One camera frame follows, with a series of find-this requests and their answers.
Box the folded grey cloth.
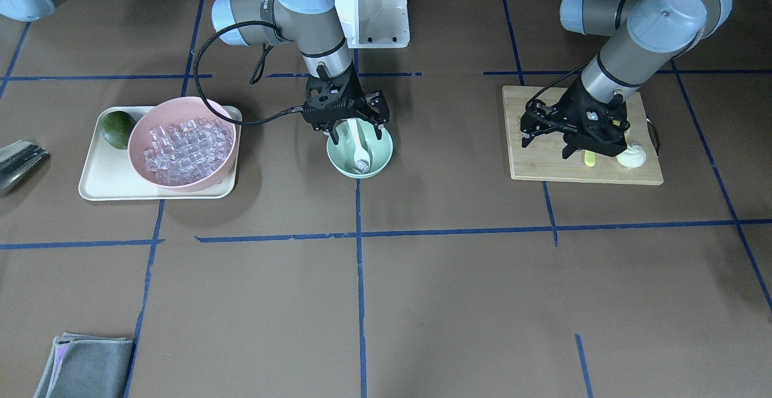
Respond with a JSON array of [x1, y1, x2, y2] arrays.
[[33, 332, 133, 397]]

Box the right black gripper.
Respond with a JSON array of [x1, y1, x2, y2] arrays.
[[302, 63, 390, 145]]

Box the clear ice cubes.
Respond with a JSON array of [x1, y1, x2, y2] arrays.
[[143, 118, 234, 186]]

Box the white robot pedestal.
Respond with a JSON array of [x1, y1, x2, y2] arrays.
[[335, 0, 410, 49]]

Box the single clear ice cube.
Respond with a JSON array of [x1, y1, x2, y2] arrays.
[[352, 159, 370, 174]]

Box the white plastic spoon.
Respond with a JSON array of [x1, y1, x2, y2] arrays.
[[346, 118, 372, 163]]

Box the green bowl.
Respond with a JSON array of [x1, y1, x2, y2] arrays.
[[326, 118, 394, 179]]

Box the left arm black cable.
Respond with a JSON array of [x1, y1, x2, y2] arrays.
[[525, 60, 598, 115]]

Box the wooden cutting board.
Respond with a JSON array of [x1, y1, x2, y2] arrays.
[[502, 85, 663, 186]]

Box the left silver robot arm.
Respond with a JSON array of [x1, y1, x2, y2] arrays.
[[519, 0, 733, 166]]

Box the pink bowl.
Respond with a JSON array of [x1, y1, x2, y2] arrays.
[[128, 96, 239, 194]]

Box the green lime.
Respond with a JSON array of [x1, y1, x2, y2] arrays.
[[100, 110, 137, 150]]

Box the beige tray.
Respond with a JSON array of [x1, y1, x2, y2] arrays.
[[79, 105, 238, 201]]

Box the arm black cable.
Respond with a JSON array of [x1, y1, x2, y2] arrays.
[[525, 60, 598, 115], [193, 21, 305, 127]]

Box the steel ice scoop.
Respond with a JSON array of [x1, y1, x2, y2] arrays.
[[1, 141, 49, 195]]

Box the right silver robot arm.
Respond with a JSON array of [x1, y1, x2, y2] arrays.
[[2, 0, 390, 144]]

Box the yellow plastic knife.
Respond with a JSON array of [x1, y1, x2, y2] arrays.
[[583, 149, 596, 168]]

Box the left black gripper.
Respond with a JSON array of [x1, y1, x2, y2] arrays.
[[520, 79, 630, 160]]

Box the white garlic bulb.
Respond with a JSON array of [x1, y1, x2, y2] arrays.
[[616, 144, 647, 169]]

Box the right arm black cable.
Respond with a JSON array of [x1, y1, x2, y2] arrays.
[[193, 21, 305, 127]]

